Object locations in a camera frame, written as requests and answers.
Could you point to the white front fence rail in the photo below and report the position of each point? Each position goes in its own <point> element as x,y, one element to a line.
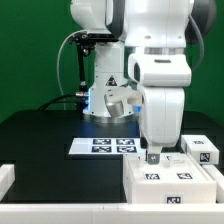
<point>111,214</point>

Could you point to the white door panel front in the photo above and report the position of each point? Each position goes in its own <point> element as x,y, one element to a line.
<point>139,170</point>

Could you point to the white right fence block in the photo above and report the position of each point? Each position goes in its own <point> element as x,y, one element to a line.
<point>218,177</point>

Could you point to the black camera on stand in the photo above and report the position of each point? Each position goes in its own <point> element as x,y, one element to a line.
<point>106,71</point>

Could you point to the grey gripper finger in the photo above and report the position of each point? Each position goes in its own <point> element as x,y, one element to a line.
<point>153,155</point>

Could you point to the white left fence block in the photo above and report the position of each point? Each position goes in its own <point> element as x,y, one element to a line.
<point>7,177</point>

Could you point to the white fence block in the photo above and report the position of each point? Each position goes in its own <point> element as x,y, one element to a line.
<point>218,177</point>
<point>7,177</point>

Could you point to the white marker base sheet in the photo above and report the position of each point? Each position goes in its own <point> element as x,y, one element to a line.
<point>83,146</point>

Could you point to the white door panel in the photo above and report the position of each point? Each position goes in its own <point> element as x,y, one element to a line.
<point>139,170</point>
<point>179,167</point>

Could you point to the white cabinet top block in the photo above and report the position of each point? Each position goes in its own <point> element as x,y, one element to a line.
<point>200,148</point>

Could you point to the white cabinet body box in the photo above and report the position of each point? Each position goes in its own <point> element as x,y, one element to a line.
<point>167,192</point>

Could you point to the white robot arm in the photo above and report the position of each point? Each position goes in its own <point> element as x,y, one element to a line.
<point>157,32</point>

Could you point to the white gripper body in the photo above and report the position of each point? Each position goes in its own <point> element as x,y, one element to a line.
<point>161,115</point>

